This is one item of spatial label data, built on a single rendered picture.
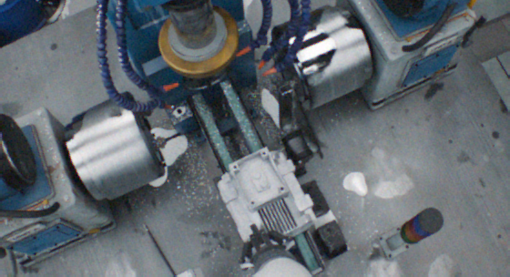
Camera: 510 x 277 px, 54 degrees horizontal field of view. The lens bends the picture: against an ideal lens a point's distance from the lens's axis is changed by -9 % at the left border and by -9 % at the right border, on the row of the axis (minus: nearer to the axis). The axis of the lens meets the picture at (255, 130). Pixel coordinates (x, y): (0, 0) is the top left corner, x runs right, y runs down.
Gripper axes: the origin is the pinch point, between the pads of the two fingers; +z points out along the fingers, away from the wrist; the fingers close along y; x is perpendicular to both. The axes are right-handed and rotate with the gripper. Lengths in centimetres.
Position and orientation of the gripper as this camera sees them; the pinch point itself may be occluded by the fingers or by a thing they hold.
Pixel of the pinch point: (257, 233)
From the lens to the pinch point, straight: 127.9
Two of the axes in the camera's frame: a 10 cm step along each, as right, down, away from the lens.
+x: 3.9, 9.0, 2.1
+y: -9.1, 4.1, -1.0
